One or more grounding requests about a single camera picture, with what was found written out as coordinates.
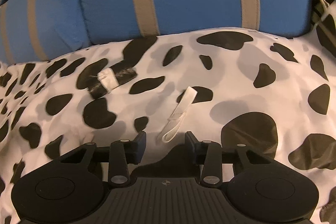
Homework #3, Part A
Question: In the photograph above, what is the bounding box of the white elastic strap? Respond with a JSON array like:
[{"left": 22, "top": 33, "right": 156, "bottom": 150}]
[{"left": 157, "top": 86, "right": 198, "bottom": 143}]

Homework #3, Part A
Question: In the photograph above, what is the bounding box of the black roll white band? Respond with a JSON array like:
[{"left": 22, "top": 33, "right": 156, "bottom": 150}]
[{"left": 87, "top": 68, "right": 137, "bottom": 100}]

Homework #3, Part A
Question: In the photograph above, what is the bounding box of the cow print blanket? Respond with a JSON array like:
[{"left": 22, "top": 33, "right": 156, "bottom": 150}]
[{"left": 0, "top": 27, "right": 336, "bottom": 224}]

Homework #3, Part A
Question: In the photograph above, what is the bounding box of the blue striped cushion left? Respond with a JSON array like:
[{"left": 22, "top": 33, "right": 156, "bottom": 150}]
[{"left": 1, "top": 0, "right": 90, "bottom": 64}]

